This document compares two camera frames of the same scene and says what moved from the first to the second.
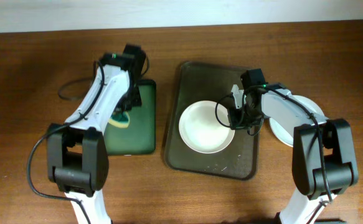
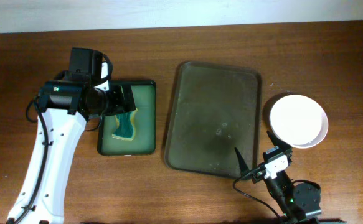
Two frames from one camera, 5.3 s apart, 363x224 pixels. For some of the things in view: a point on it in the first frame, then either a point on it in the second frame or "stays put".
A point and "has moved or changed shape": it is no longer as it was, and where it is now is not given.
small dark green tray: x=139 y=137 stays put
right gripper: x=236 y=124 to x=286 y=148
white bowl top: x=204 y=127 has moved or changed shape
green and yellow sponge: x=120 y=119 has moved or changed shape
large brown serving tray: x=240 y=158 stays put
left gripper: x=137 y=100 to x=119 y=106
